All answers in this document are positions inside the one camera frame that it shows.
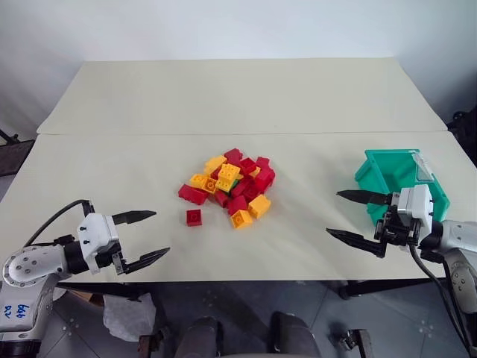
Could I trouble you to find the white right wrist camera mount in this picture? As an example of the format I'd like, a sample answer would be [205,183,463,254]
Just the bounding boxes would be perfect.
[394,183,435,229]

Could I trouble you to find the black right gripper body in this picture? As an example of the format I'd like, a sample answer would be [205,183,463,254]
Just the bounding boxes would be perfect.
[373,193,423,251]

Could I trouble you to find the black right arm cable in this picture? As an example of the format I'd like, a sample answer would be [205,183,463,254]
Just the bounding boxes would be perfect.
[407,238,471,354]

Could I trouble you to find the white plastic bag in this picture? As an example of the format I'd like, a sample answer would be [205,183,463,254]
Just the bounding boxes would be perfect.
[101,292,158,342]

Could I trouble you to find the red plastic toy brick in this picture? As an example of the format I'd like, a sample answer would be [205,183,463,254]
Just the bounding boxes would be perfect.
[177,183,210,206]

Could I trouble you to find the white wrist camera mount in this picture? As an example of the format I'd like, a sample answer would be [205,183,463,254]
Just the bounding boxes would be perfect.
[394,183,435,229]
[77,212,122,275]

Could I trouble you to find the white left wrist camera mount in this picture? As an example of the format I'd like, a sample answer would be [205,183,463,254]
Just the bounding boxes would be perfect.
[77,212,122,275]

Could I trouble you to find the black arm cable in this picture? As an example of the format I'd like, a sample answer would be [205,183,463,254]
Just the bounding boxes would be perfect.
[407,238,471,354]
[22,198,93,249]

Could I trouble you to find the green plastic bin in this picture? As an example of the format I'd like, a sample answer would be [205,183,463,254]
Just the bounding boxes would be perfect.
[353,148,452,227]

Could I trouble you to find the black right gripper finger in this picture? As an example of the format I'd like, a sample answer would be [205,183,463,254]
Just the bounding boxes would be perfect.
[335,189,391,206]
[325,227,385,260]

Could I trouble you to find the dark rounded shape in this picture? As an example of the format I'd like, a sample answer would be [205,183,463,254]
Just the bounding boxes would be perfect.
[181,315,225,358]
[269,310,322,358]

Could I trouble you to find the clear bin label plate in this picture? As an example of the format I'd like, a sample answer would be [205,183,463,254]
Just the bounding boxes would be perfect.
[412,154,436,184]

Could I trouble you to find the dark stand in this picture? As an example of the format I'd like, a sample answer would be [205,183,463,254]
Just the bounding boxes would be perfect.
[0,128,35,177]

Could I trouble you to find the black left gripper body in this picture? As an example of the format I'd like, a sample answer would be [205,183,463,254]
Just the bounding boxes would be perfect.
[95,241,130,277]

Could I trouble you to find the black equipment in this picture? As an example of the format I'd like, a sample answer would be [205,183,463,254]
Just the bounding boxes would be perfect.
[446,109,477,162]

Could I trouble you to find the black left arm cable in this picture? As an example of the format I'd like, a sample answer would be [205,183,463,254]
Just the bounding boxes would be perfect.
[22,198,93,249]

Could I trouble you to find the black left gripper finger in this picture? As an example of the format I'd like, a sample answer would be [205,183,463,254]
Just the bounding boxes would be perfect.
[122,246,171,276]
[111,210,158,226]

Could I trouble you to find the black table frame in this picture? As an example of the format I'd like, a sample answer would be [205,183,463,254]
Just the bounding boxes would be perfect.
[338,277,447,300]

